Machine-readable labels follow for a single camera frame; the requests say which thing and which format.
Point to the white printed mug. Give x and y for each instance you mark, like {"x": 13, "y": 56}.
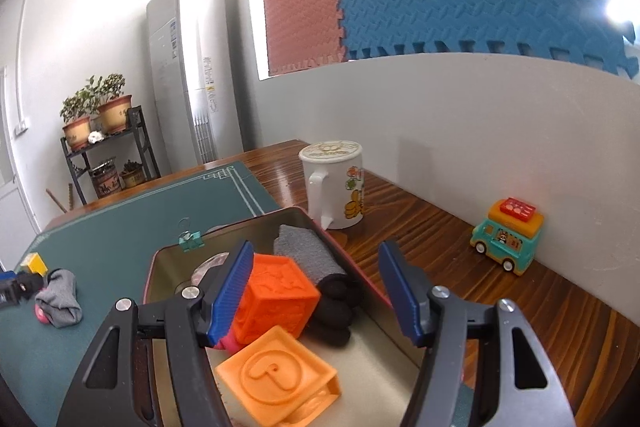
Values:
{"x": 335, "y": 187}

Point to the red tin container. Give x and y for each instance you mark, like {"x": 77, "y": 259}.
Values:
{"x": 380, "y": 372}

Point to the brown decorated ceramic pot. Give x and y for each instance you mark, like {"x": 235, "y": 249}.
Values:
{"x": 106, "y": 182}

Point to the white fluffy ornament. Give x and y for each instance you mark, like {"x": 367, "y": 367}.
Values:
{"x": 95, "y": 137}

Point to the grey sock dark cuff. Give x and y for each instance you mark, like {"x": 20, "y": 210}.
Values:
{"x": 62, "y": 299}

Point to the white standing air conditioner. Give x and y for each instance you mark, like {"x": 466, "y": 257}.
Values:
{"x": 195, "y": 72}

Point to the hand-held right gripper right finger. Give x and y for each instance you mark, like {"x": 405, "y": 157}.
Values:
{"x": 402, "y": 292}

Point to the black metal plant shelf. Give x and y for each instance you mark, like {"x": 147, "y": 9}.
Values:
{"x": 142, "y": 142}

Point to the teal and orange toy truck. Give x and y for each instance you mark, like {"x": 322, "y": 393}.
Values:
{"x": 507, "y": 239}

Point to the green table mat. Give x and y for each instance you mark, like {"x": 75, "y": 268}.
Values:
{"x": 125, "y": 232}

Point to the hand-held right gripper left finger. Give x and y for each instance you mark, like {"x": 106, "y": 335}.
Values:
{"x": 230, "y": 292}

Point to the small potted succulent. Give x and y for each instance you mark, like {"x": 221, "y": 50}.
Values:
{"x": 133, "y": 177}

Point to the light orange embossed cube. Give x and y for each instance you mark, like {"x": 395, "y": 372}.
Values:
{"x": 270, "y": 377}

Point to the white wall switch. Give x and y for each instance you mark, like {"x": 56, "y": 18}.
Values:
{"x": 20, "y": 127}

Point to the wooden stick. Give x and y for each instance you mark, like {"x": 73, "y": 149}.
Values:
{"x": 60, "y": 199}

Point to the large pink knotted foam tube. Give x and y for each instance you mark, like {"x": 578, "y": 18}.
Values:
{"x": 227, "y": 343}

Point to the yellow printed box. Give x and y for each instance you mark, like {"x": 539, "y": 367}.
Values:
{"x": 34, "y": 264}

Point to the green binder clip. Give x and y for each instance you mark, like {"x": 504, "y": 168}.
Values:
{"x": 191, "y": 241}

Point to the small pink knotted foam tube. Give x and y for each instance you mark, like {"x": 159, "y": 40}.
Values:
{"x": 41, "y": 314}

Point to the grey striped sock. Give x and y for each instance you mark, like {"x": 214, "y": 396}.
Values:
{"x": 307, "y": 252}

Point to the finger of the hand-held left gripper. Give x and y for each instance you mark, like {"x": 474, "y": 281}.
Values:
{"x": 15, "y": 292}

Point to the deep orange embossed cube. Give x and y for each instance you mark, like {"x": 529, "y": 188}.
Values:
{"x": 277, "y": 297}

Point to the large potted plant tan pot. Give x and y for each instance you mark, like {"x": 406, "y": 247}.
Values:
{"x": 115, "y": 114}

